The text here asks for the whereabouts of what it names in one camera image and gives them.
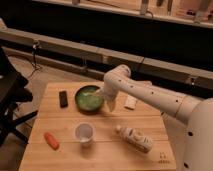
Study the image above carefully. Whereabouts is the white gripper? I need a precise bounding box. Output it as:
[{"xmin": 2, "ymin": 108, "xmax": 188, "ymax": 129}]
[{"xmin": 89, "ymin": 88, "xmax": 116, "ymax": 112}]

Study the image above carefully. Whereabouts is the green ceramic bowl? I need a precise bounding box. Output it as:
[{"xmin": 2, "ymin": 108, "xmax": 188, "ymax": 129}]
[{"xmin": 75, "ymin": 85, "xmax": 104, "ymax": 112}]

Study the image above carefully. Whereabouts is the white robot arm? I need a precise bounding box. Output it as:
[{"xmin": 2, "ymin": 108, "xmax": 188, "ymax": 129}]
[{"xmin": 94, "ymin": 65, "xmax": 213, "ymax": 171}]

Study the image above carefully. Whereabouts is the black rectangular block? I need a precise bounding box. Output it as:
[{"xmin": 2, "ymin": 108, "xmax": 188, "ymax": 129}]
[{"xmin": 59, "ymin": 91, "xmax": 68, "ymax": 108}]

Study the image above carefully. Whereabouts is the clear plastic cup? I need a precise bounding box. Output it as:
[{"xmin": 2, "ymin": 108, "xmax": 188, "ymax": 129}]
[{"xmin": 74, "ymin": 122, "xmax": 94, "ymax": 147}]

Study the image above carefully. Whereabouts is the wooden table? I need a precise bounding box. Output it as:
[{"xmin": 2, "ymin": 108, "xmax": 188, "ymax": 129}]
[{"xmin": 19, "ymin": 82, "xmax": 176, "ymax": 171}]

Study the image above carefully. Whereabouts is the white lying bottle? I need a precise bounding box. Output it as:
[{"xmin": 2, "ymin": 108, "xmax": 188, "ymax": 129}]
[{"xmin": 115, "ymin": 125, "xmax": 153, "ymax": 153}]

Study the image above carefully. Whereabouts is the orange carrot toy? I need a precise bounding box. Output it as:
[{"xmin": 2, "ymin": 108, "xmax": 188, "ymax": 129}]
[{"xmin": 44, "ymin": 132, "xmax": 60, "ymax": 150}]

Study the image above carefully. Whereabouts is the black chair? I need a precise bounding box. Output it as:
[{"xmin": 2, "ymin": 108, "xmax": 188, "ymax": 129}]
[{"xmin": 0, "ymin": 45, "xmax": 37, "ymax": 147}]

